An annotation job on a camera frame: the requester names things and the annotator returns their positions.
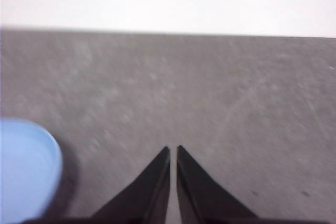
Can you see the blue plate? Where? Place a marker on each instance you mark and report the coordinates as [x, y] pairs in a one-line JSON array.
[[23, 166]]

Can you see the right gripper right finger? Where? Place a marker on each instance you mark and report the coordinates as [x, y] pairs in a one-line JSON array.
[[199, 197]]

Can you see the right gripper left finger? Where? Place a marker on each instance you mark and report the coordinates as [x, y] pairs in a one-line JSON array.
[[149, 195]]

